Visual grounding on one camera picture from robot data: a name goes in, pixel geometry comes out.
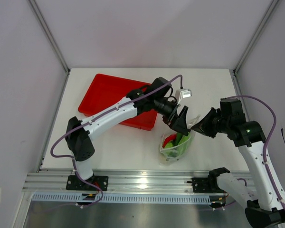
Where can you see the red plastic tray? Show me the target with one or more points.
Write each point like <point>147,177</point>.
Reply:
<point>106,90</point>

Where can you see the white slotted cable duct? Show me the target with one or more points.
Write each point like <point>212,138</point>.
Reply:
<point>127,198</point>

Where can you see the clear zip top bag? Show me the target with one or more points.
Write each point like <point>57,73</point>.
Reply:
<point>164,153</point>

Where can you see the light green gourd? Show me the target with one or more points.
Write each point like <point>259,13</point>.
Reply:
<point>180,144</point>

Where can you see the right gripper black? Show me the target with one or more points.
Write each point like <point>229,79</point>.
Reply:
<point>203,126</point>

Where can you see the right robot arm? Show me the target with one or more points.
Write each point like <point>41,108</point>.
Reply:
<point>266,206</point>

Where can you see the frame post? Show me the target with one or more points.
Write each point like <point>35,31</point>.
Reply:
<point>48,34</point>
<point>268,14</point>

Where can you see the right frame post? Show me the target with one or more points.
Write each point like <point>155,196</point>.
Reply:
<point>268,14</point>

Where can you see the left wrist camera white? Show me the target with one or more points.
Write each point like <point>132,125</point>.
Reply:
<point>181,94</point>

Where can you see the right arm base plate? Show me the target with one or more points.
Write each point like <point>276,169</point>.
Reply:
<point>205,185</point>

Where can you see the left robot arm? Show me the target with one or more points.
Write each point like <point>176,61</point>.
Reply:
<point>82,133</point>

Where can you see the left frame post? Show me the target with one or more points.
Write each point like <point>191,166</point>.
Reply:
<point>48,34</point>

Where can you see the red chili pepper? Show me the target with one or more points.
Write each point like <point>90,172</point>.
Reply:
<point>168,139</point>

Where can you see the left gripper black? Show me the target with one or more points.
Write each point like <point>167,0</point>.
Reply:
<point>179,124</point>

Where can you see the aluminium rail base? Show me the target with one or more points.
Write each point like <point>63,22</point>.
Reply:
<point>119,181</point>

